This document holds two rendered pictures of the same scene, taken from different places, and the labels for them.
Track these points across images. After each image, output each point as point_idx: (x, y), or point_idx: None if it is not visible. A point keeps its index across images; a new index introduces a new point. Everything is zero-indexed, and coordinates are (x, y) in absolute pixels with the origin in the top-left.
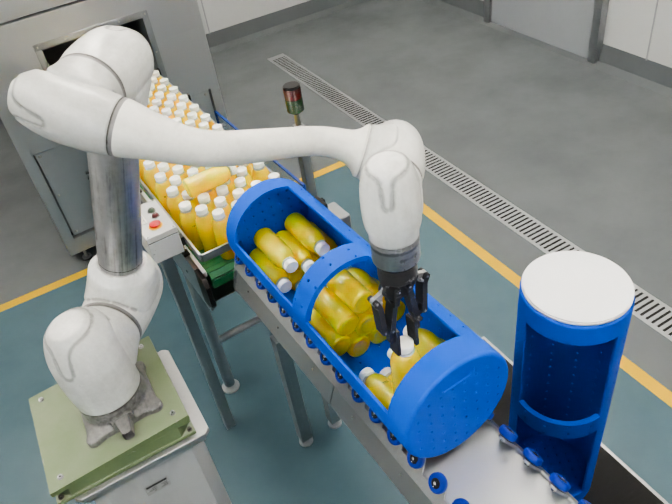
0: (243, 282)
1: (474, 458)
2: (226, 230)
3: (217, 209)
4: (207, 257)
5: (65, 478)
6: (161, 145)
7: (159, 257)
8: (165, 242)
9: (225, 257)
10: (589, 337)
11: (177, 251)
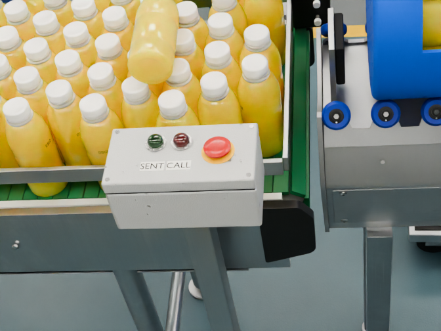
0: (356, 156)
1: None
2: (380, 46)
3: (247, 60)
4: (289, 157)
5: None
6: None
7: (261, 206)
8: (258, 167)
9: (277, 149)
10: None
11: (263, 176)
